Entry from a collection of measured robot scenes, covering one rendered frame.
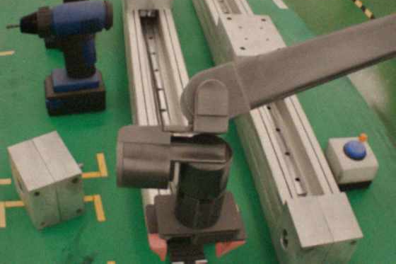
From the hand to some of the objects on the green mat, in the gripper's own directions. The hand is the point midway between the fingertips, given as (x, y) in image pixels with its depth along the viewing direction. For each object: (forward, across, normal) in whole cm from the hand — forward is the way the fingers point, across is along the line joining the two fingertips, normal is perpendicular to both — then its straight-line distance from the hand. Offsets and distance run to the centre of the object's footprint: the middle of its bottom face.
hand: (190, 252), depth 69 cm
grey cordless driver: (+4, -21, +63) cm, 66 cm away
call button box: (+4, +31, +16) cm, 35 cm away
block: (+4, +20, 0) cm, 21 cm away
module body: (+4, 0, +44) cm, 45 cm away
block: (+4, -20, +14) cm, 25 cm away
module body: (+4, +19, +44) cm, 48 cm away
